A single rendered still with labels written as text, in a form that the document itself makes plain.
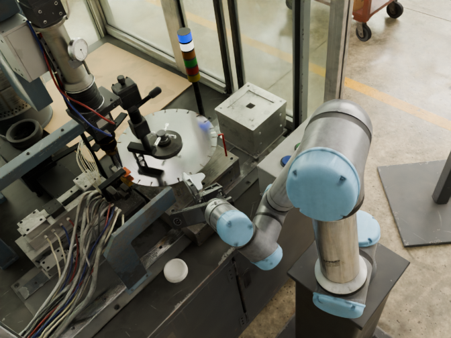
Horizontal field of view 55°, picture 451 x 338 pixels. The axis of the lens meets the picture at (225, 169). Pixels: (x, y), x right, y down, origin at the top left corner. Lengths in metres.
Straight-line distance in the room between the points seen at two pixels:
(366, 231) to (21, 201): 1.19
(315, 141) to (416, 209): 1.68
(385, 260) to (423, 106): 1.72
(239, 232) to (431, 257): 1.42
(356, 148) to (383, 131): 2.00
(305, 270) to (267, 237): 0.27
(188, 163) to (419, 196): 1.44
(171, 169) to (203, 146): 0.12
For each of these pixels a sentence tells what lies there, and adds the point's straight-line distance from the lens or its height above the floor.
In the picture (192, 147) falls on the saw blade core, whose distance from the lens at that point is 1.33.
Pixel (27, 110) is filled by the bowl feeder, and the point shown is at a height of 0.87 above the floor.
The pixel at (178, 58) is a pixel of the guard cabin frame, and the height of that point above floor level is 0.83.
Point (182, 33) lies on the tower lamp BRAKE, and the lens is 1.44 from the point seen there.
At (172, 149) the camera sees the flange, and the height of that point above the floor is 0.96.
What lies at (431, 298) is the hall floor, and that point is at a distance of 2.16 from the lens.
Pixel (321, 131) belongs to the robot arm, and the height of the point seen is 1.38.
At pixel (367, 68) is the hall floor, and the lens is 3.15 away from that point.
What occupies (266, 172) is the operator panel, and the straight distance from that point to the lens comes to 1.31.
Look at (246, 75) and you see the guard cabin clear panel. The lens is 1.66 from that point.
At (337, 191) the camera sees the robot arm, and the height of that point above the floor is 1.36.
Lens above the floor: 1.90
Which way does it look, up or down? 49 degrees down
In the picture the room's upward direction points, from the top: 11 degrees counter-clockwise
